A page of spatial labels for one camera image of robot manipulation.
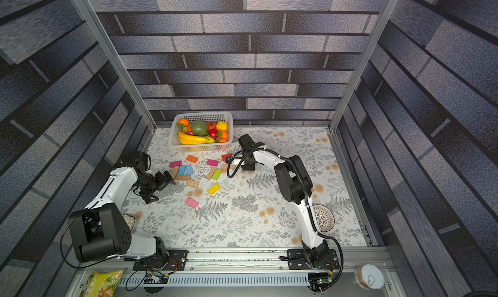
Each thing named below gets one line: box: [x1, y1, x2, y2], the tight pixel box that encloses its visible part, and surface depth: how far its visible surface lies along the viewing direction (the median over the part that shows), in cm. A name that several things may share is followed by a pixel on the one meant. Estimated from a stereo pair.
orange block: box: [186, 154, 199, 164], surface depth 106 cm
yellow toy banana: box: [178, 128, 216, 146], surface depth 105 cm
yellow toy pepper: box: [216, 121, 229, 131], surface depth 116 cm
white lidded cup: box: [354, 263, 385, 290], surface depth 68 cm
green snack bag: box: [79, 269, 124, 297], surface depth 67 cm
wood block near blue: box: [170, 166, 192, 181], surface depth 99 cm
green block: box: [211, 168, 223, 181], surface depth 102 cm
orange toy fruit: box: [178, 118, 190, 127], surface depth 112 cm
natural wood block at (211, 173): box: [206, 166, 217, 181], surface depth 101 cm
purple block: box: [169, 160, 183, 168], surface depth 105 cm
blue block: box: [177, 164, 193, 176], surface depth 102 cm
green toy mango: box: [190, 119, 209, 137], surface depth 109 cm
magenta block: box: [206, 159, 220, 167], surface depth 105 cm
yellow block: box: [207, 183, 222, 196], surface depth 94 cm
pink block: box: [184, 197, 200, 210], surface depth 91 cm
